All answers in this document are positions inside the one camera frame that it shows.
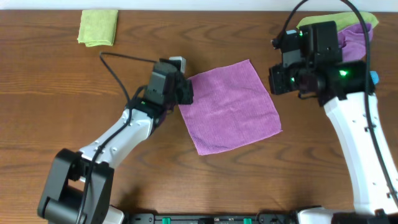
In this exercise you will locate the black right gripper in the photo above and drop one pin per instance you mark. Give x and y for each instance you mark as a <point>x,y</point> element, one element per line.
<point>278,79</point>

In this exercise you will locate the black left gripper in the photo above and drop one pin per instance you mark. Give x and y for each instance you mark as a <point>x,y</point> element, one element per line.
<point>183,91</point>

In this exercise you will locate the purple microfiber cloth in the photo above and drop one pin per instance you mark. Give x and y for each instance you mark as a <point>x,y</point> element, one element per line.
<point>231,108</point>

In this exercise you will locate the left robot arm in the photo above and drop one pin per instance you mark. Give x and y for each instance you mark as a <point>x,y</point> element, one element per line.
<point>78,186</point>

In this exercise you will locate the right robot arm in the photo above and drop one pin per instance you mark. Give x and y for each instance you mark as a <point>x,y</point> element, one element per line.
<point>312,64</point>

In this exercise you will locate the purple cloth in pile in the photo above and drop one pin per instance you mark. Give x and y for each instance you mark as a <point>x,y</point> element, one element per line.
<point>352,43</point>

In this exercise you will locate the green cloth in pile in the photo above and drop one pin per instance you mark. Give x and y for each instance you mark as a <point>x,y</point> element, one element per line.
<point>342,19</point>

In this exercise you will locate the blue cloth in pile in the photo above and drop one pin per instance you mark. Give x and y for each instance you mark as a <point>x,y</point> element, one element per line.
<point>375,77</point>

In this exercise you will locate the folded light green cloth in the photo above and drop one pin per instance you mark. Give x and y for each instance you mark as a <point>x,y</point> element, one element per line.
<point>98,27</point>

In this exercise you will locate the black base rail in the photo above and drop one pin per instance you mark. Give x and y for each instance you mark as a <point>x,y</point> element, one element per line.
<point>264,218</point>

